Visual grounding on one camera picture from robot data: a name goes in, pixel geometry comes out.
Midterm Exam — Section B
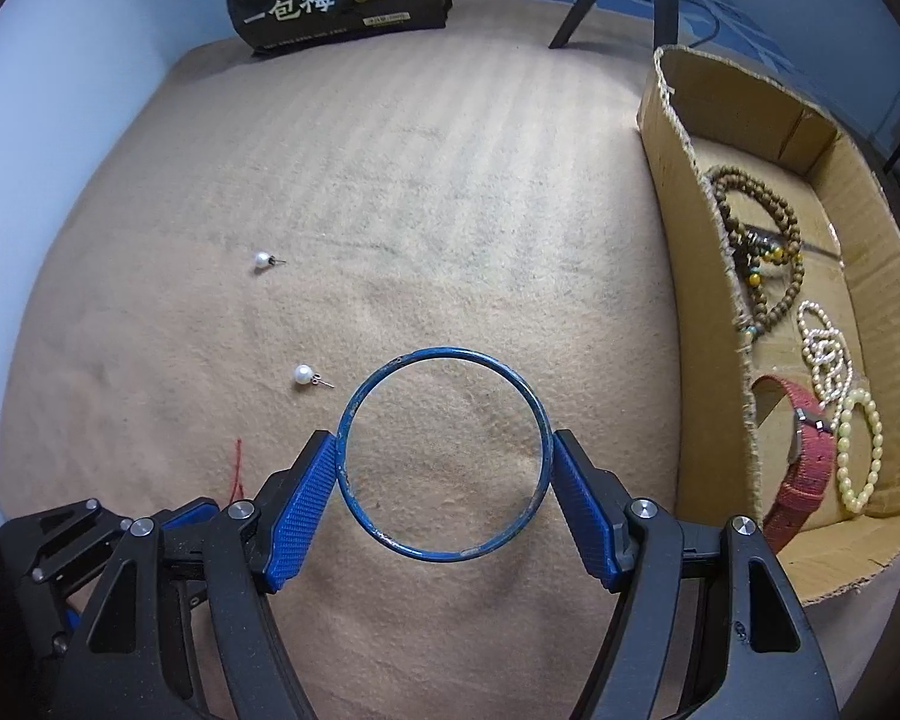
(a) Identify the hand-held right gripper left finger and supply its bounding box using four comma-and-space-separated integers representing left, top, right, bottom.
67, 429, 342, 720

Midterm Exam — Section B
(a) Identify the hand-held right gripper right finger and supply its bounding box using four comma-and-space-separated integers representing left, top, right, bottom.
551, 429, 841, 720

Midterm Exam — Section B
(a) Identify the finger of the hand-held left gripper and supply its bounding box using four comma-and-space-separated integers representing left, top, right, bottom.
157, 499, 222, 537

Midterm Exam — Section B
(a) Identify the bead necklace with jade pendant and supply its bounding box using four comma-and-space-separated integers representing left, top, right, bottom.
225, 439, 247, 503

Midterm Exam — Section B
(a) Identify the red strap watch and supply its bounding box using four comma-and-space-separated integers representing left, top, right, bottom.
750, 375, 841, 556

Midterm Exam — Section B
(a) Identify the blue metal bangle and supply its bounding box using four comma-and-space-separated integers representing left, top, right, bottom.
336, 347, 554, 563

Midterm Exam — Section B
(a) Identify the pale yellow bead bracelet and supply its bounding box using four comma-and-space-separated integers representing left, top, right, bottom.
836, 388, 884, 517

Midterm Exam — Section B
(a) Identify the white pearl necklace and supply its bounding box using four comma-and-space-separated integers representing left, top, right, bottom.
797, 300, 856, 406

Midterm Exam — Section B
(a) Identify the cardboard box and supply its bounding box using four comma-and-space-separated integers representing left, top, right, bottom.
637, 45, 900, 608

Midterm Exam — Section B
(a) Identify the wooden bead bracelet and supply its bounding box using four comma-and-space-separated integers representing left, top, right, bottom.
703, 165, 805, 338

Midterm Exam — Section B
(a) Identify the black power cable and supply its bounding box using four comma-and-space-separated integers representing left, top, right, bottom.
679, 0, 721, 50

